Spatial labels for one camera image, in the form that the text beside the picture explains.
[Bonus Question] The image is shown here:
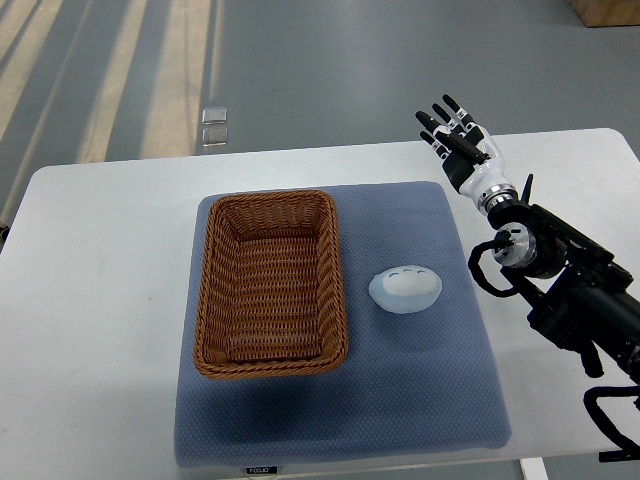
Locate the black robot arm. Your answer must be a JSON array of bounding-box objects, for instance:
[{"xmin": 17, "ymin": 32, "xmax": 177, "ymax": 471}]
[{"xmin": 415, "ymin": 95, "xmax": 639, "ymax": 382}]

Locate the black label tag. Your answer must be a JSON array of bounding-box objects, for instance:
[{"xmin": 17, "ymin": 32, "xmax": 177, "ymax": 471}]
[{"xmin": 246, "ymin": 466, "xmax": 278, "ymax": 476}]

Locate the black table bracket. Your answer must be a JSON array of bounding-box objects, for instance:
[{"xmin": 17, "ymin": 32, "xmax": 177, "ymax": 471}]
[{"xmin": 598, "ymin": 450, "xmax": 640, "ymax": 463}]

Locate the upper metal floor plate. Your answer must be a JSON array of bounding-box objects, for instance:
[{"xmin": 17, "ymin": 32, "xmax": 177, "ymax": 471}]
[{"xmin": 201, "ymin": 106, "xmax": 228, "ymax": 125}]

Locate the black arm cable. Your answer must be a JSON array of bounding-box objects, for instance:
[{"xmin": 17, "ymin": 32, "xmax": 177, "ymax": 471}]
[{"xmin": 467, "ymin": 239, "xmax": 521, "ymax": 298}]

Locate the brown cardboard box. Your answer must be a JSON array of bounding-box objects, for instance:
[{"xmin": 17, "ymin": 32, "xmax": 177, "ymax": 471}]
[{"xmin": 570, "ymin": 0, "xmax": 639, "ymax": 28}]

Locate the blue textured mat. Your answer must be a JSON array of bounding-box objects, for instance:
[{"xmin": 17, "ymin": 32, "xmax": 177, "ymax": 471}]
[{"xmin": 174, "ymin": 181, "xmax": 511, "ymax": 468}]

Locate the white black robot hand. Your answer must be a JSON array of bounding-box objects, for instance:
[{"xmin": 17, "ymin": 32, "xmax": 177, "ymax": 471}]
[{"xmin": 415, "ymin": 94, "xmax": 517, "ymax": 214}]

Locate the brown wicker basket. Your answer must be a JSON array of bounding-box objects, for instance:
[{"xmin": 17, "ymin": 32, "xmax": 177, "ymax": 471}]
[{"xmin": 193, "ymin": 190, "xmax": 349, "ymax": 380}]

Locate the white table leg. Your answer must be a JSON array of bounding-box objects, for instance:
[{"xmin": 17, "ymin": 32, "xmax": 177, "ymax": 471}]
[{"xmin": 519, "ymin": 457, "xmax": 549, "ymax": 480}]

